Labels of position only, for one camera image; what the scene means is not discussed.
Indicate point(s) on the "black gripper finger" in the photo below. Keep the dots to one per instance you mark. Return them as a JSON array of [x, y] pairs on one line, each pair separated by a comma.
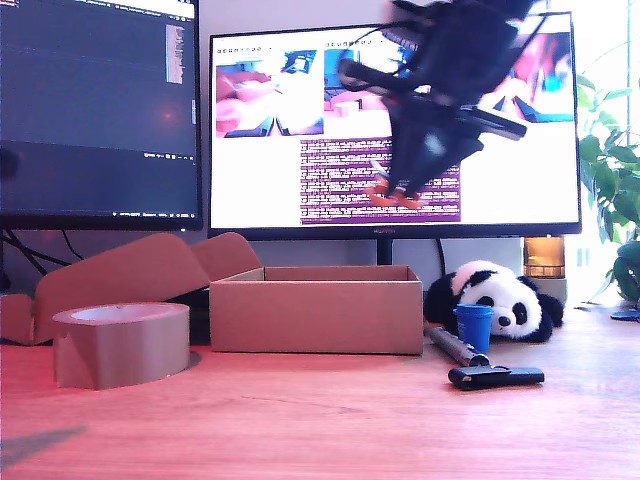
[[445, 150], [407, 155]]

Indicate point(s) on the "brown cardboard box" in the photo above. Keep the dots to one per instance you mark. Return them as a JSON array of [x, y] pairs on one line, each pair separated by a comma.
[[315, 315]]

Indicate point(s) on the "black monitor stand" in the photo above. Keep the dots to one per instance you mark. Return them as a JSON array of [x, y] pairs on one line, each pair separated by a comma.
[[384, 251]]

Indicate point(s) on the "panda plush toy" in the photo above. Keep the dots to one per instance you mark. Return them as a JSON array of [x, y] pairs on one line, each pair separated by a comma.
[[480, 280]]

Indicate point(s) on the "amber glass jar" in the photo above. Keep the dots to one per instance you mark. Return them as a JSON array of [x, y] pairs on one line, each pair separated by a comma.
[[544, 257]]

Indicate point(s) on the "bright screen black monitor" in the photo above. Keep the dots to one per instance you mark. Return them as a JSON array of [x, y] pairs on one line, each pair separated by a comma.
[[260, 175]]

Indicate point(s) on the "green leafy plant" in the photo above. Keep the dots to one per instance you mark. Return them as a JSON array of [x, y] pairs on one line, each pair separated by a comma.
[[612, 175]]

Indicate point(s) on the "grey plant pot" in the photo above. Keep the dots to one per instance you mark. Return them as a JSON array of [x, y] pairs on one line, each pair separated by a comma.
[[552, 291]]

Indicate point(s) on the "small blue lidded cup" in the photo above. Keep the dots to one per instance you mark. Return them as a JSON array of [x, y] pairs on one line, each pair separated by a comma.
[[475, 327]]

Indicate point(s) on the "silver metal bar tool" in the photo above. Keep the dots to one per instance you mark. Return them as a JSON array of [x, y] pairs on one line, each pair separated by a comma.
[[450, 345]]

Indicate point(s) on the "black rectangular stick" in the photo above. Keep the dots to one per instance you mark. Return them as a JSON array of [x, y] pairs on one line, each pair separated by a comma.
[[500, 377]]

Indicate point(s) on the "blue oval key fob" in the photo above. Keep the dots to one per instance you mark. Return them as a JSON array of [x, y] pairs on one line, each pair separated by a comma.
[[627, 315]]

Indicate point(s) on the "dark screen monitor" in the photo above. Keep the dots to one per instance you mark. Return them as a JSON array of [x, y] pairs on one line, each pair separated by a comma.
[[90, 110]]

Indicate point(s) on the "brown packing tape roll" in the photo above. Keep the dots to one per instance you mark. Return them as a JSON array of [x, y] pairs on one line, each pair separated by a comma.
[[120, 345]]

